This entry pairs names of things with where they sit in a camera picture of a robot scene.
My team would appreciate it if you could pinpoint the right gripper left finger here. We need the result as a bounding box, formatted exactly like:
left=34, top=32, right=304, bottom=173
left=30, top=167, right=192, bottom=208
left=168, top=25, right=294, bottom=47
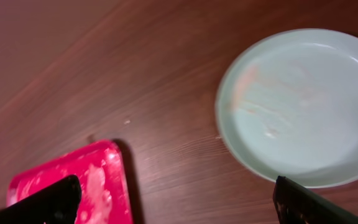
left=0, top=175, right=82, bottom=224

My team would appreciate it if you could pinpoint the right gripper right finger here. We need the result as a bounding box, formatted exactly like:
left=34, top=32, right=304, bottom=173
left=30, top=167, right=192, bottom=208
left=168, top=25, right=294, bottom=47
left=273, top=176, right=358, bottom=224

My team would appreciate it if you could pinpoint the light blue plate bottom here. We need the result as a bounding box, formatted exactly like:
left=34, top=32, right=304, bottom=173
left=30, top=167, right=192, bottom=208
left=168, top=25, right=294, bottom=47
left=215, top=29, right=358, bottom=189

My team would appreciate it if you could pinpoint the red plastic tray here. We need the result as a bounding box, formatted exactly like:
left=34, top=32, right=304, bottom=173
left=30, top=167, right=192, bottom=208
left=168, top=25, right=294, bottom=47
left=6, top=141, right=133, bottom=224

